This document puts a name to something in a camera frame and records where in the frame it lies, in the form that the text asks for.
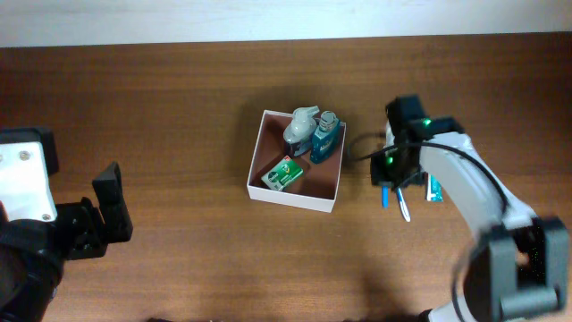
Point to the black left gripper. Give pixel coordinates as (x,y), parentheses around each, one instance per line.
(89,228)

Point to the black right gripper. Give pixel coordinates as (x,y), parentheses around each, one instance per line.
(392,177)

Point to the blue disposable razor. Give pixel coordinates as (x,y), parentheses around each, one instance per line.
(385,196)

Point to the blue white toothbrush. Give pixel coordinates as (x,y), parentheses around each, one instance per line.
(403,205)

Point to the green white toothpaste tube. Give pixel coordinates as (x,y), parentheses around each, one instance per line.
(433,189)

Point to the blue Listerine mouthwash bottle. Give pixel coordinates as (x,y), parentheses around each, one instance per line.
(325,137)

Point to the clear pump soap bottle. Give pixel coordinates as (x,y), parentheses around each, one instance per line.
(298,134)

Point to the green Dettol soap box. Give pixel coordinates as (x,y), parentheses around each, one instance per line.
(283,174)

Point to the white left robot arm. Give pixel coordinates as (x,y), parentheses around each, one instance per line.
(33,253)

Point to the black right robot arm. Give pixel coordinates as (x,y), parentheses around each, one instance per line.
(517,268)

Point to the white box pink inside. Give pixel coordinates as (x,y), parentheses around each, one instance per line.
(316,189)

